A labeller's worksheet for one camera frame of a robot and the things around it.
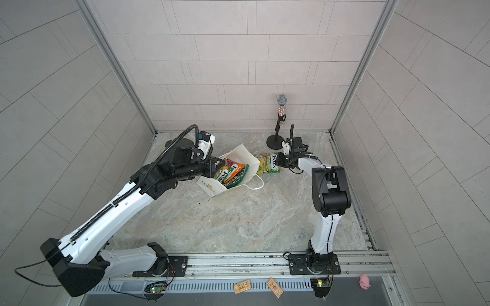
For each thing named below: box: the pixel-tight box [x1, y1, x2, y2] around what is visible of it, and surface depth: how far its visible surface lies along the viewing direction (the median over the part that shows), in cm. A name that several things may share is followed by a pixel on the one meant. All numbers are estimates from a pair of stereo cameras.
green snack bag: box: [223, 163, 250, 189], surface depth 84 cm
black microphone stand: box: [266, 94, 288, 150], surface depth 101 cm
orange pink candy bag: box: [223, 159, 246, 185], surface depth 89 cm
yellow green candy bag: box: [256, 153, 281, 175], surface depth 98 cm
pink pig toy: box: [359, 273, 372, 291], surface depth 68 cm
